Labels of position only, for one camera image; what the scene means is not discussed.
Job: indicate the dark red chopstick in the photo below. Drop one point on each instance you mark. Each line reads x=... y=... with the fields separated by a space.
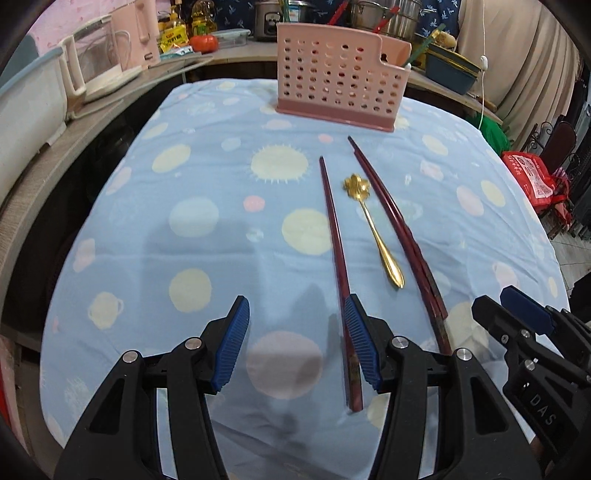
x=333 y=230
x=431 y=286
x=418 y=277

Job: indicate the beige curtain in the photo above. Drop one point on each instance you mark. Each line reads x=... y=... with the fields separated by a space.
x=521 y=55

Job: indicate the clear food container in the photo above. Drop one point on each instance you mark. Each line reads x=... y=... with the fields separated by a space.
x=233 y=38

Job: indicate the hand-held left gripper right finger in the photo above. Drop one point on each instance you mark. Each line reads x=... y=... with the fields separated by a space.
x=362 y=341

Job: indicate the blue basin with dishes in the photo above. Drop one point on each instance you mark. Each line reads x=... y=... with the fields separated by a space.
x=450 y=71

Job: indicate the blue printed tablecloth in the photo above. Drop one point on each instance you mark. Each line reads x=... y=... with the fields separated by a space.
x=207 y=258

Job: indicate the yellow food packet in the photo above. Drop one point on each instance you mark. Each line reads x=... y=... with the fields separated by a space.
x=173 y=37

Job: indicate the orange red round fruit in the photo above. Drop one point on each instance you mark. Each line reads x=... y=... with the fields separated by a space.
x=204 y=43

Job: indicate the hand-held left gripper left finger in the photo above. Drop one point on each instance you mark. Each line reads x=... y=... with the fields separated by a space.
x=231 y=341

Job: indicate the green chopstick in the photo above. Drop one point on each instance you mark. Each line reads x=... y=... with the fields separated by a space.
x=422 y=46
x=285 y=9

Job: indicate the steel rice cooker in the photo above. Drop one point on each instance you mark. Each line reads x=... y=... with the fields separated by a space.
x=268 y=21

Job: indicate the green plastic bag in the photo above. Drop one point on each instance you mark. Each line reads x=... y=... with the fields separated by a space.
x=491 y=134

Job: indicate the cooking oil bottle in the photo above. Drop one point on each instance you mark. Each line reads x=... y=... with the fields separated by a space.
x=203 y=18

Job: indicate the pink kitchen appliance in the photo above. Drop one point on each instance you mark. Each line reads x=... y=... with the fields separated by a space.
x=136 y=32

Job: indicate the red plastic bag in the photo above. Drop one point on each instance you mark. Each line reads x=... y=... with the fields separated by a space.
x=531 y=177

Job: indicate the pink perforated utensil basket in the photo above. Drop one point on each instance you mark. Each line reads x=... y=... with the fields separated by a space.
x=337 y=78

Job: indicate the dark metal chair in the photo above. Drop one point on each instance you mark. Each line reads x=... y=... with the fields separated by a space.
x=561 y=138

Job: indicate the glass electric kettle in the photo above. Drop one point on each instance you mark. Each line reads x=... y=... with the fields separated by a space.
x=99 y=60

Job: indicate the steel steamer pot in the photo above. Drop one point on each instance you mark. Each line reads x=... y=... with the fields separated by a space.
x=397 y=16

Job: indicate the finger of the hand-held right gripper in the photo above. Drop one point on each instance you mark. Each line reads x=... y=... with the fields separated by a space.
x=496 y=321
x=526 y=309

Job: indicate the dark sauce bottle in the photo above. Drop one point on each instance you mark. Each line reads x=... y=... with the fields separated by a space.
x=176 y=8

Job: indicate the blue printed wall cloth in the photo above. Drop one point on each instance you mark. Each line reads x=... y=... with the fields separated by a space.
x=240 y=9

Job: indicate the gold flower spoon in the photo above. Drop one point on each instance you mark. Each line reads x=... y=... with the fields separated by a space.
x=381 y=240

